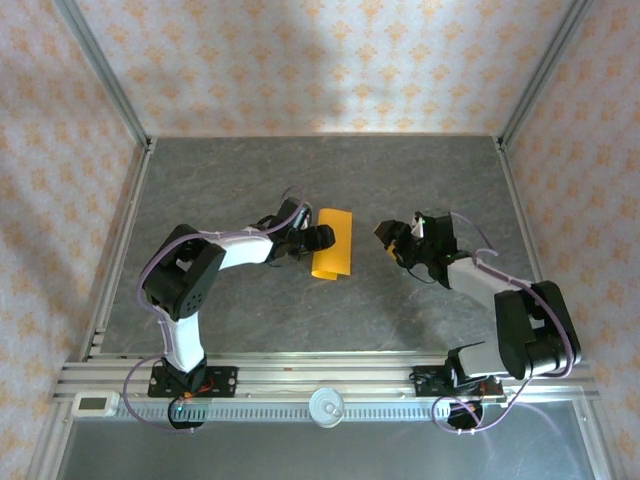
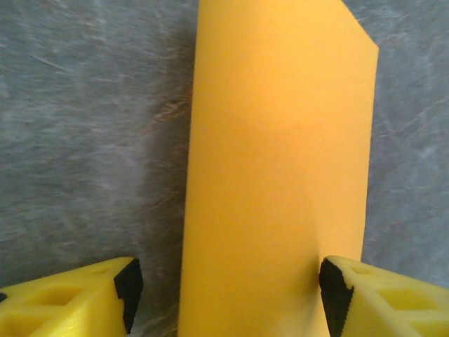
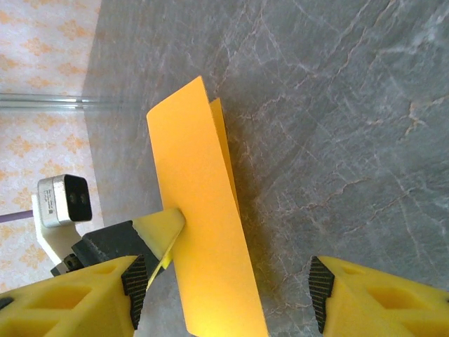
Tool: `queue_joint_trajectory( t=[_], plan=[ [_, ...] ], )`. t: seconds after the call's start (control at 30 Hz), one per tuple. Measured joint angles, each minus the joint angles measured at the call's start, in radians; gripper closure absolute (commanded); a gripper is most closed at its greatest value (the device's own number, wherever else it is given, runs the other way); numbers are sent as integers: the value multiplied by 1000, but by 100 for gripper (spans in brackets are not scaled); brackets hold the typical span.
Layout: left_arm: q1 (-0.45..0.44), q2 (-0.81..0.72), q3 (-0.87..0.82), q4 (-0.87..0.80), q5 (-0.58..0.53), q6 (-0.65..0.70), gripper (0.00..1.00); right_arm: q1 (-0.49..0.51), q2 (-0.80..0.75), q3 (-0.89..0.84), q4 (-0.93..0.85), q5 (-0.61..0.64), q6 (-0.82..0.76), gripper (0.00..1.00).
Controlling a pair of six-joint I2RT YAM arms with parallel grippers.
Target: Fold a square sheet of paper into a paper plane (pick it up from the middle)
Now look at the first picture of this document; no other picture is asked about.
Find small white display device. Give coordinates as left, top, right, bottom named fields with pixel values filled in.
left=73, top=391, right=121, bottom=418

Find aluminium side rail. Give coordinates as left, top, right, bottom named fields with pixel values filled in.
left=79, top=139, right=159, bottom=361
left=494, top=137, right=571, bottom=361

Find long aluminium frame rail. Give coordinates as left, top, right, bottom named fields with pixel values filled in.
left=54, top=352, right=600, bottom=404

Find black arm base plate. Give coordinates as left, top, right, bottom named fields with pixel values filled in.
left=412, top=366, right=506, bottom=401
left=148, top=366, right=239, bottom=400

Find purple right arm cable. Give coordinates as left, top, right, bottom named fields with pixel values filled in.
left=432, top=212, right=584, bottom=435

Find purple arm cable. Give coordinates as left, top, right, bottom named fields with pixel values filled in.
left=122, top=186, right=314, bottom=435
left=432, top=212, right=584, bottom=435

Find slotted grey cable duct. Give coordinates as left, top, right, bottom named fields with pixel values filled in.
left=112, top=402, right=501, bottom=422

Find black round cable grommet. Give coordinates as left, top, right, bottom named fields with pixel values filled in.
left=446, top=399, right=486, bottom=432

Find aluminium frame post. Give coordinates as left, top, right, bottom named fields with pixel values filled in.
left=492, top=0, right=594, bottom=151
left=54, top=0, right=154, bottom=151

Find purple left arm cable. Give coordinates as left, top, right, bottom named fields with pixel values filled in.
left=122, top=186, right=314, bottom=435

